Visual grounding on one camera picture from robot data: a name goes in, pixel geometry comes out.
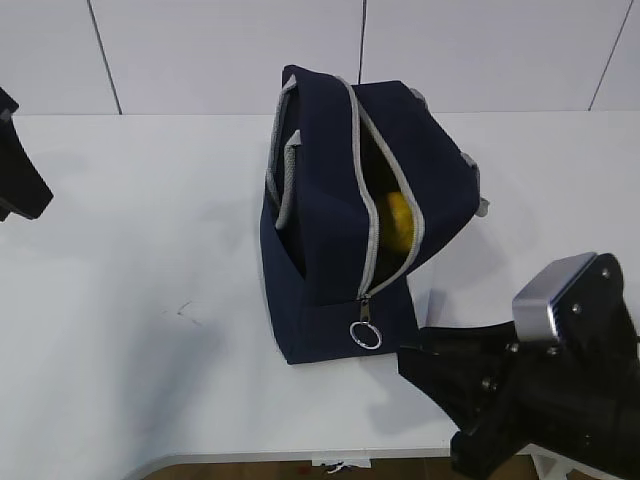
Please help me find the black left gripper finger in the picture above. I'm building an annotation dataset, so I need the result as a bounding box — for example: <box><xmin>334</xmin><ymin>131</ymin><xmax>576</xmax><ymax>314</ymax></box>
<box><xmin>0</xmin><ymin>89</ymin><xmax>54</xmax><ymax>222</ymax></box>

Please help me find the navy blue lunch bag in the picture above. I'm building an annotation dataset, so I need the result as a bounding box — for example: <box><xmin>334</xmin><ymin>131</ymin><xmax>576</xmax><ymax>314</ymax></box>
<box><xmin>260</xmin><ymin>65</ymin><xmax>489</xmax><ymax>365</ymax></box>

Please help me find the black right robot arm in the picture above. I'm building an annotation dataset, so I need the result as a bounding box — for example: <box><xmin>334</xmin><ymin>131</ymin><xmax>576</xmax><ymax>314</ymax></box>
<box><xmin>397</xmin><ymin>252</ymin><xmax>639</xmax><ymax>479</ymax></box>

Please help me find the yellow pear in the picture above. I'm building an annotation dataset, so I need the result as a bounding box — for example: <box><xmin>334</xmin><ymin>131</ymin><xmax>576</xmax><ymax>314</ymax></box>
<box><xmin>376</xmin><ymin>191</ymin><xmax>415</xmax><ymax>255</ymax></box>

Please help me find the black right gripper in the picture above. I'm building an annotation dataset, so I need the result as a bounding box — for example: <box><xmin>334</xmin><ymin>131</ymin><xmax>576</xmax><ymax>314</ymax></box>
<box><xmin>397</xmin><ymin>253</ymin><xmax>639</xmax><ymax>475</ymax></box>

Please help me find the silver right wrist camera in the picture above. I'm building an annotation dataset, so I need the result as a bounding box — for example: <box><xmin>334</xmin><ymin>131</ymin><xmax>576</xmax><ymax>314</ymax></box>
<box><xmin>512</xmin><ymin>252</ymin><xmax>597</xmax><ymax>343</ymax></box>

